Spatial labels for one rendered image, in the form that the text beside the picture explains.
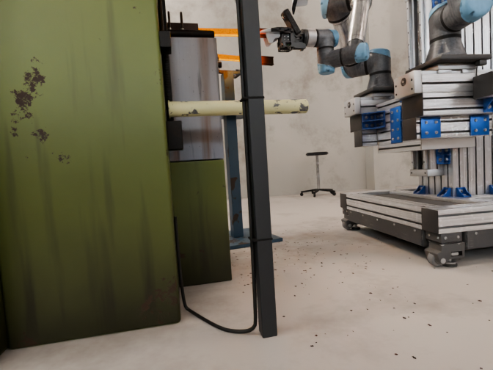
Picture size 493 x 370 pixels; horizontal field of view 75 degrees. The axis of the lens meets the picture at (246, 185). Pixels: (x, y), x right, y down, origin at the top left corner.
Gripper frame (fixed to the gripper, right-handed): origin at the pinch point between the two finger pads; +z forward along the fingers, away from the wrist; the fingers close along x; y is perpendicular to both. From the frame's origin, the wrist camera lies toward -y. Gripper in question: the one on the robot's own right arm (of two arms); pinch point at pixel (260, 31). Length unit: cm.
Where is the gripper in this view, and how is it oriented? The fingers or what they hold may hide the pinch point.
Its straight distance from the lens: 153.4
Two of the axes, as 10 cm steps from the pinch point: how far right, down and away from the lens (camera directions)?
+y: 0.7, 10.0, 0.7
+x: -2.2, -0.5, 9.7
